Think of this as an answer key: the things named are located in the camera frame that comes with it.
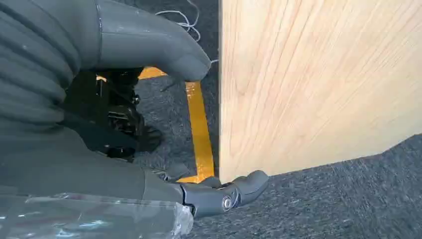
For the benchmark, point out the yellow floor tape strip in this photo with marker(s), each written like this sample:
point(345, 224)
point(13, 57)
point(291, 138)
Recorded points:
point(199, 132)
point(150, 72)

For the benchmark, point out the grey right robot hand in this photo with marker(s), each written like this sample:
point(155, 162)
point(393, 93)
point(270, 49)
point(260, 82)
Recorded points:
point(145, 39)

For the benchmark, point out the ribbed grey right arm sleeve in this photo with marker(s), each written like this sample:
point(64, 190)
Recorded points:
point(36, 66)

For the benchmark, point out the pale wooden desk panel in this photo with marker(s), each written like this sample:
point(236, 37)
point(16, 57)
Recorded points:
point(313, 85)

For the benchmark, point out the clear plastic wrap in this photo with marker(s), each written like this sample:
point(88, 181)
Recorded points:
point(92, 219)

